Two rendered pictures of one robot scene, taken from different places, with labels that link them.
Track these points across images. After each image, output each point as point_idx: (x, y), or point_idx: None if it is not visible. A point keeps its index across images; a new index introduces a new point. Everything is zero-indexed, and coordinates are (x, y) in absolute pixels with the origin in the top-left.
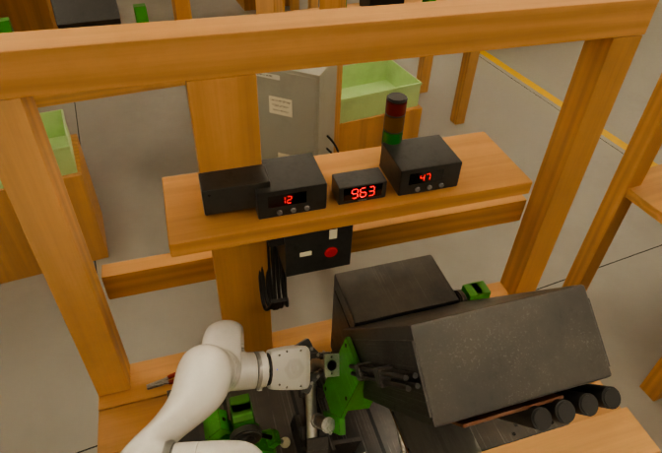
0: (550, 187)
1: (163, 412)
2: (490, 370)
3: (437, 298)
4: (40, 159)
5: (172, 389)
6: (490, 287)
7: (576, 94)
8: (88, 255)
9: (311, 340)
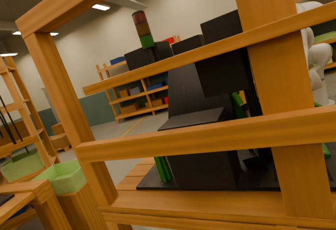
0: (83, 120)
1: (304, 3)
2: None
3: (179, 115)
4: None
5: (302, 5)
6: (116, 204)
7: (56, 67)
8: None
9: (249, 202)
